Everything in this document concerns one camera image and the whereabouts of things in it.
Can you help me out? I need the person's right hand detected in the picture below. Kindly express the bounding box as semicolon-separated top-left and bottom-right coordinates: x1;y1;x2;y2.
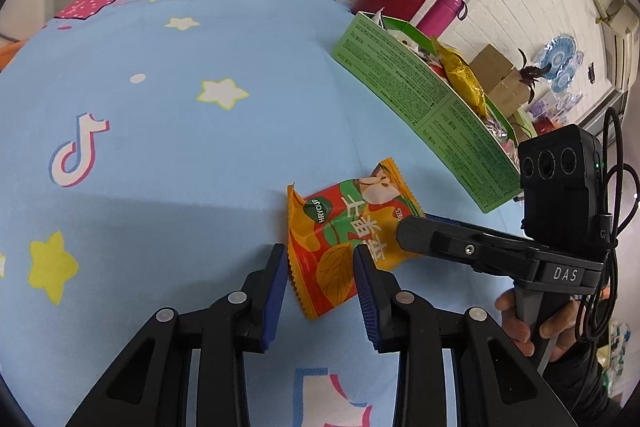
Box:
495;289;578;362

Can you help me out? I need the green cardboard box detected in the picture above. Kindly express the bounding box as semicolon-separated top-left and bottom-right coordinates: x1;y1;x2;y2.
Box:
332;12;522;213

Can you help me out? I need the blue paper fan decoration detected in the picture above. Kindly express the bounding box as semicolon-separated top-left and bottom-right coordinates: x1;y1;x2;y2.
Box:
534;35;584;93

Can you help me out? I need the orange green snack packet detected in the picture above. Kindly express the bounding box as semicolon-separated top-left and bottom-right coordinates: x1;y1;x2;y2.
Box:
288;158;422;320

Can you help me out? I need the dark potted plant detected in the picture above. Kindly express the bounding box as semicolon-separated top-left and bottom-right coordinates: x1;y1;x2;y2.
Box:
518;49;551;103

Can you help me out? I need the white air conditioner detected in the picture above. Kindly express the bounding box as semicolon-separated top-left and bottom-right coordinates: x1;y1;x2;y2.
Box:
602;0;639;92

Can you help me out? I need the blue cartoon tablecloth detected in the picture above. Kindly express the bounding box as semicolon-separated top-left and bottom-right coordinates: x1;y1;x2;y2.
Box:
1;0;522;426

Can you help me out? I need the pink thermos bottle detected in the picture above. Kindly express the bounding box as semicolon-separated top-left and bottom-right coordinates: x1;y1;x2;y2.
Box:
416;0;468;38

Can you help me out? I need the brown cardboard box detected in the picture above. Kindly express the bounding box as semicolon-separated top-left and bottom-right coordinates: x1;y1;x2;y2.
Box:
470;44;530;118

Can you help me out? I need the yellow crinkled snack bag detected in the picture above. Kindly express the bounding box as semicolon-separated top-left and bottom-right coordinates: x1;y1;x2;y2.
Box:
431;37;489;120

